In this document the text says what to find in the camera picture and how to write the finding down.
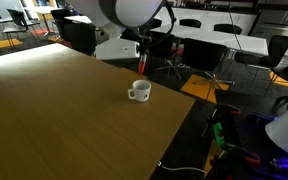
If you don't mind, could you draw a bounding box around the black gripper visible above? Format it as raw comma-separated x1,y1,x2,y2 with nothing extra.
136,31,171,57

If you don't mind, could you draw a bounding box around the red capped white marker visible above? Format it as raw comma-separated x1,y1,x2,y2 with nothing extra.
138,53,147,75

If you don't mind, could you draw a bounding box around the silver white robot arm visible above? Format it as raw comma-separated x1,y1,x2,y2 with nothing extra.
66,0,167,60

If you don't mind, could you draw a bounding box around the white ceramic mug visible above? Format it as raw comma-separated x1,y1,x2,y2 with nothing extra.
127,80,151,102

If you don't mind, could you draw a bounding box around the black office chair near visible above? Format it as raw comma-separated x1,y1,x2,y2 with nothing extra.
182,38,228,89

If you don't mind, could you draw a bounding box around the white meeting table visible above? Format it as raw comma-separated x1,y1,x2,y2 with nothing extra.
154,24,268,56

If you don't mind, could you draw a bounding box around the green clamp tool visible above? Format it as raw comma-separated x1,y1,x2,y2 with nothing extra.
213,122,225,150

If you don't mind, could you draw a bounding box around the black chair right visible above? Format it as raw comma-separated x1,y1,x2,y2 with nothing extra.
234,34,288,98

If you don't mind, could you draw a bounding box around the black chair far left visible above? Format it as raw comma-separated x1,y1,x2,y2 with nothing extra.
3,9,38,49

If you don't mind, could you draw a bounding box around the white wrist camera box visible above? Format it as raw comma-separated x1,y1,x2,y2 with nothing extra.
95,38,140,60

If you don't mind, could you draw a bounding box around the white cable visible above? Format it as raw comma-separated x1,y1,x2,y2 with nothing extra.
157,161,208,176

